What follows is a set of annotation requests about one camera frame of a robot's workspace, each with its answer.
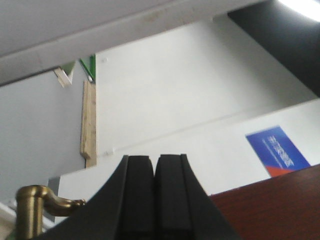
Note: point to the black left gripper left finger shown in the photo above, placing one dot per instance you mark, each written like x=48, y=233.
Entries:
x=123, y=208

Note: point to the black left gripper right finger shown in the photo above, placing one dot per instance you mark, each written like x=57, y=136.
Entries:
x=183, y=209

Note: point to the brass door handle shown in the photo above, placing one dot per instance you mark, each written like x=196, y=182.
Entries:
x=32, y=201

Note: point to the brown wooden door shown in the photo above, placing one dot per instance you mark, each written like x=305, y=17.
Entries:
x=285, y=207

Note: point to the light wooden plank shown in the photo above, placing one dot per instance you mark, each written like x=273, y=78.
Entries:
x=88, y=138

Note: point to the blue and red poster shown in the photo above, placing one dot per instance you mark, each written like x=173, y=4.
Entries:
x=276, y=151

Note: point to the green frame piece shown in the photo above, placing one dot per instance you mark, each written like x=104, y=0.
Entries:
x=89, y=65

